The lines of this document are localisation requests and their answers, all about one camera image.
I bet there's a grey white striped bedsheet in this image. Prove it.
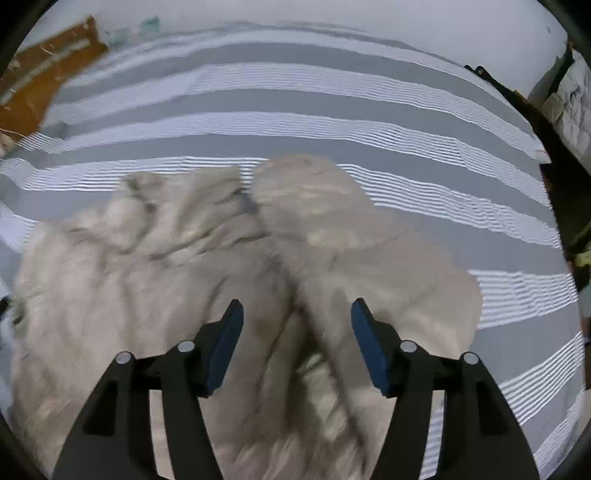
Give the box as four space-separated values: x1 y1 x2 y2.
1 25 584 478

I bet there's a teal patterned pillow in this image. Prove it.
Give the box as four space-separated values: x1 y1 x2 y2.
104 16 160 48

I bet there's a brown wooden headboard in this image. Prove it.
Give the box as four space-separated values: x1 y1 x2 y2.
1 16 108 141

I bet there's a beige puffer jacket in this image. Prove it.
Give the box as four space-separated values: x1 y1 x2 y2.
11 156 482 479

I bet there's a dark wooden wardrobe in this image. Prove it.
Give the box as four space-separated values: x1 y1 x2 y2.
465 65 590 257

